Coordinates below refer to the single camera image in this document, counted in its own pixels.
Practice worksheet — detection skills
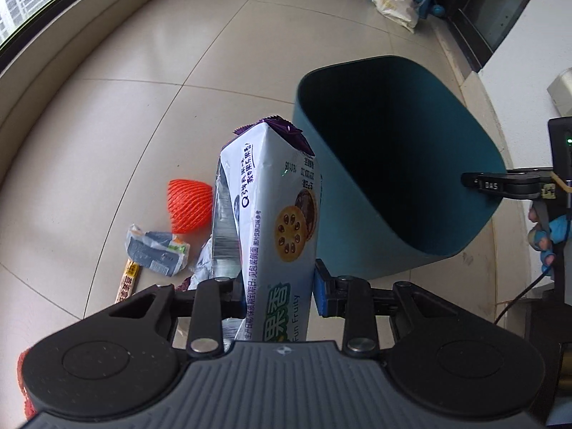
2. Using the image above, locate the person's right hand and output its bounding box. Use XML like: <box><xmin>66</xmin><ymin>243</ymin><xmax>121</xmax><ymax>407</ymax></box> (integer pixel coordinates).
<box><xmin>526</xmin><ymin>200</ymin><xmax>572</xmax><ymax>274</ymax></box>

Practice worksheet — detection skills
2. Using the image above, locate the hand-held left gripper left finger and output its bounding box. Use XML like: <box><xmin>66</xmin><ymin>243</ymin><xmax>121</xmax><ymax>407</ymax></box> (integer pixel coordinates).
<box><xmin>108</xmin><ymin>277</ymin><xmax>246</xmax><ymax>359</ymax></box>

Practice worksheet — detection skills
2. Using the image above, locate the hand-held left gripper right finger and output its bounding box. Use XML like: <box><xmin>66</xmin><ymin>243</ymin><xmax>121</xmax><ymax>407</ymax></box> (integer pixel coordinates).
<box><xmin>315</xmin><ymin>258</ymin><xmax>475</xmax><ymax>359</ymax></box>

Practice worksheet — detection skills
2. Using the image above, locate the white and purple cookie packet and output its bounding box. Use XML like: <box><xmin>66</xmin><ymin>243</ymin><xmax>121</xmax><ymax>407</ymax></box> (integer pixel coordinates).
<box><xmin>210</xmin><ymin>115</ymin><xmax>319</xmax><ymax>353</ymax></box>

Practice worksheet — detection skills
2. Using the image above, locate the grey plastic wrapper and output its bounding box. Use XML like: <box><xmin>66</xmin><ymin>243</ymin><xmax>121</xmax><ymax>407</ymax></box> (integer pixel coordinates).
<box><xmin>123</xmin><ymin>224</ymin><xmax>190</xmax><ymax>277</ymax></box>

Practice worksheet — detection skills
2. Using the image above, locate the brown and yellow snack stick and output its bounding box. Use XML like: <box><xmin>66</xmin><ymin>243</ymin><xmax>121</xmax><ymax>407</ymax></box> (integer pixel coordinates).
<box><xmin>115</xmin><ymin>259</ymin><xmax>142</xmax><ymax>307</ymax></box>

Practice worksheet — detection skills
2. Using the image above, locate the white wall box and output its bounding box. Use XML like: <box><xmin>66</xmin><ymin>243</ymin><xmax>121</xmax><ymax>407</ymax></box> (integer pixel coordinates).
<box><xmin>547</xmin><ymin>68</ymin><xmax>572</xmax><ymax>118</ymax></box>

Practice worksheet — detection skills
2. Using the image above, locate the white plastic shopping bag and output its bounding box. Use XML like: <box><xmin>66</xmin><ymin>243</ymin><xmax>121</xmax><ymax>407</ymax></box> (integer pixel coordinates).
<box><xmin>367</xmin><ymin>0</ymin><xmax>435</xmax><ymax>34</ymax></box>

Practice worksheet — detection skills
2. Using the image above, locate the black cable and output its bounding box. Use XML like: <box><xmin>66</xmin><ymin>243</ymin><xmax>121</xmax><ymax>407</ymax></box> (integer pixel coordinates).
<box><xmin>492</xmin><ymin>269</ymin><xmax>557</xmax><ymax>324</ymax></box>

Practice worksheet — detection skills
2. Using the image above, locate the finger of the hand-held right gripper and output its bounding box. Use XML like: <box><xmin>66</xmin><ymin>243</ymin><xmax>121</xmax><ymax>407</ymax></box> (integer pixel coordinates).
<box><xmin>461</xmin><ymin>167</ymin><xmax>557</xmax><ymax>202</ymax></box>

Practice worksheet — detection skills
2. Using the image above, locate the red slipper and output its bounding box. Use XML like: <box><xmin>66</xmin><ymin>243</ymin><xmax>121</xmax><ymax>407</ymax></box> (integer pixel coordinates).
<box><xmin>16</xmin><ymin>350</ymin><xmax>37</xmax><ymax>421</ymax></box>

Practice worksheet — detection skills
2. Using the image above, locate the maroon foil snack wrapper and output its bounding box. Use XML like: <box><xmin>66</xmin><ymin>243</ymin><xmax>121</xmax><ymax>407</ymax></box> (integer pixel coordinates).
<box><xmin>176</xmin><ymin>237</ymin><xmax>216</xmax><ymax>292</ymax></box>

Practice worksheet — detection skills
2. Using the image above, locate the dark sliding door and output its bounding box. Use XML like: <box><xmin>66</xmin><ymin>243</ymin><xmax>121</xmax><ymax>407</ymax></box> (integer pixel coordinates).
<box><xmin>445</xmin><ymin>0</ymin><xmax>543</xmax><ymax>70</ymax></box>

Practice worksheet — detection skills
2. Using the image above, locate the teal trash bin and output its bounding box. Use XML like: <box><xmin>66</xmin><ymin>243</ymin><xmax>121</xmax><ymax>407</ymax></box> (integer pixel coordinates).
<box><xmin>292</xmin><ymin>55</ymin><xmax>508</xmax><ymax>281</ymax></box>

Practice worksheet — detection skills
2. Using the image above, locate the orange foam fruit net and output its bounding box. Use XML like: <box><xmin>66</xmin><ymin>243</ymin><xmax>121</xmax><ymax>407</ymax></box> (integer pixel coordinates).
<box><xmin>167</xmin><ymin>179</ymin><xmax>214</xmax><ymax>235</ymax></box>

